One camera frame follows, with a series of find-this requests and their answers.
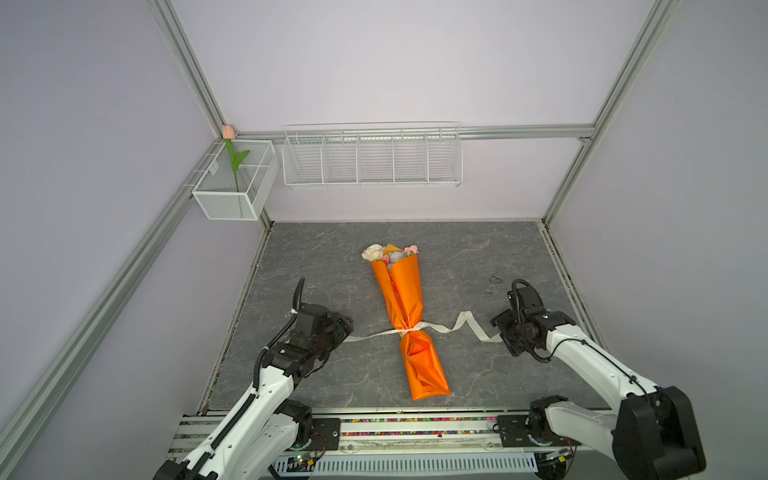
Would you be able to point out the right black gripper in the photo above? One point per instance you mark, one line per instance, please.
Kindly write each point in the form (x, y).
(500, 320)

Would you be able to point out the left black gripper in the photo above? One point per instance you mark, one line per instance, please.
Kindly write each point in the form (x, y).
(340, 328)

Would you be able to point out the white ribbon strip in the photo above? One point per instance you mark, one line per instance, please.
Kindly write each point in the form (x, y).
(464, 319)

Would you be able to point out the cream rose fake flower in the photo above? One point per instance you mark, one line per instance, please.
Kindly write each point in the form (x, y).
(373, 253)

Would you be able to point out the orange wrapping paper sheet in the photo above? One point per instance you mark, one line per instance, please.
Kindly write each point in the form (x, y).
(401, 288)

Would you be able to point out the white rose fake flower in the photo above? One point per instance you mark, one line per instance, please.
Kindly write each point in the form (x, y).
(396, 256)

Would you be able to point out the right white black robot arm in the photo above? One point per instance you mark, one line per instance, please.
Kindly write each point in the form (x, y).
(650, 431)

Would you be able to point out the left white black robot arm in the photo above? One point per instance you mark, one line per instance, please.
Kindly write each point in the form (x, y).
(265, 422)

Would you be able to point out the pink tulip fake flower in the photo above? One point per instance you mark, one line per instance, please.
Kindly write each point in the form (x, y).
(236, 158)

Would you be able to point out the white mesh corner basket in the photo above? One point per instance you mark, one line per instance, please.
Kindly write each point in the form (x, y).
(215, 190)

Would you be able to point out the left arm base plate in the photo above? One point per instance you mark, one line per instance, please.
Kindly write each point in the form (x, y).
(325, 435)

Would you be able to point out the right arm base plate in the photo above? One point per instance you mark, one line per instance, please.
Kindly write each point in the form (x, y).
(514, 431)

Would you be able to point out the aluminium front rail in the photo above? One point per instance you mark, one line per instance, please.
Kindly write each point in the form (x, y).
(417, 431)

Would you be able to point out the white wire wall basket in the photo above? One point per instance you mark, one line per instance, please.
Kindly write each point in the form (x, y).
(378, 154)

